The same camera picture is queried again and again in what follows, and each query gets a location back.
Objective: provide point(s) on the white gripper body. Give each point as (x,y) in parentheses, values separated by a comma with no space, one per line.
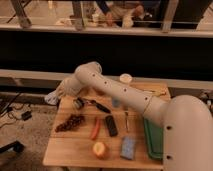
(64,88)

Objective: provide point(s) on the blue grey towel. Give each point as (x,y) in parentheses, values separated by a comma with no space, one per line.
(51,98)

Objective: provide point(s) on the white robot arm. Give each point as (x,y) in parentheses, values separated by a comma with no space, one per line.
(186,121)

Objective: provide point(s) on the bunch of dark grapes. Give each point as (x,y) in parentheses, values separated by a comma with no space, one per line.
(71,123)

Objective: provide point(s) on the red chili pepper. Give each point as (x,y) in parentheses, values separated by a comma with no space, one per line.
(95,129)

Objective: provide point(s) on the wooden table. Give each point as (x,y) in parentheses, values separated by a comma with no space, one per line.
(74,148)

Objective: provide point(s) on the blue plastic cup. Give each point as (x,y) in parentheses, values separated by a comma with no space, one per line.
(115,103)

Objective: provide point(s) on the white plastic cup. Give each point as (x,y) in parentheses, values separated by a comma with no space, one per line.
(125,78)

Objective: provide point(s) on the black rectangular bar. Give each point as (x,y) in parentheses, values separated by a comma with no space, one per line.
(111,126)

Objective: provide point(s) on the peach fruit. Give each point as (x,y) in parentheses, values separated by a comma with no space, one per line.
(99,149)

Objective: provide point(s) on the blue sponge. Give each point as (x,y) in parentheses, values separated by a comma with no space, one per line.
(128,148)

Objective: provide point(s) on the wooden spatula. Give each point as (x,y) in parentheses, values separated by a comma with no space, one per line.
(156,93)

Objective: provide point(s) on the green plastic tray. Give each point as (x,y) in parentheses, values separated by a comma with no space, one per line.
(154,140)

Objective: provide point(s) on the black handled peeler tool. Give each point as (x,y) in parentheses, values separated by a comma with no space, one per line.
(79,103)

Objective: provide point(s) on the black power adapter with cables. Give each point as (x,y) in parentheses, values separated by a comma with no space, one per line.
(8,111)

